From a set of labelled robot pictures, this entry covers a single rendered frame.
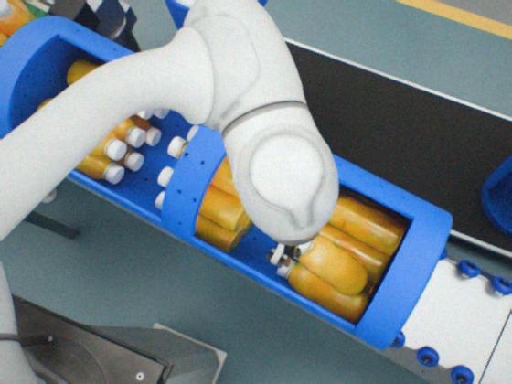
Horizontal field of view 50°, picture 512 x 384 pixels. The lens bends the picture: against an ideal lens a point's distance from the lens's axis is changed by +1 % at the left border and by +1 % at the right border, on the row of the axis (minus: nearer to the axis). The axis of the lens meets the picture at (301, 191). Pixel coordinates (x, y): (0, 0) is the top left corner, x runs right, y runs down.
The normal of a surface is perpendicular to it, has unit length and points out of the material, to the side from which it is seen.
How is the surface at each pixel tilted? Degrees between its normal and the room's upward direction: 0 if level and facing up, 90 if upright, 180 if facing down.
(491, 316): 0
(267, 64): 25
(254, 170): 18
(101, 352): 5
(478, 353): 0
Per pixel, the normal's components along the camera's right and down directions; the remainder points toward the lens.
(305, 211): 0.35, 0.78
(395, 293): -0.22, 0.11
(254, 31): 0.39, -0.40
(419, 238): 0.13, -0.51
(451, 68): -0.02, -0.25
